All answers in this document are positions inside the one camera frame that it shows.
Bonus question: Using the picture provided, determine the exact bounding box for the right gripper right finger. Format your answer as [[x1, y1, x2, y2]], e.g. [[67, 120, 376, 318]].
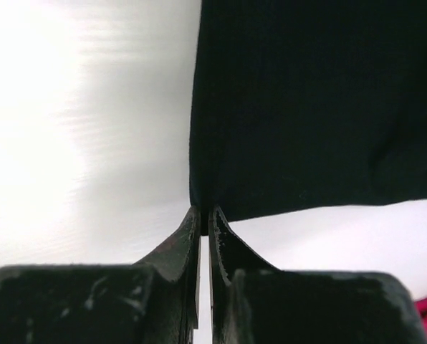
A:
[[208, 207, 427, 344]]

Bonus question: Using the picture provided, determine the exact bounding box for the black t shirt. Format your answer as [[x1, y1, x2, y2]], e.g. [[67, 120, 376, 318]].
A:
[[189, 1, 427, 224]]

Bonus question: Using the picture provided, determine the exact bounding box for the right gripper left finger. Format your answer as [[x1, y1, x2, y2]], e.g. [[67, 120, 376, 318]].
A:
[[0, 208, 201, 344]]

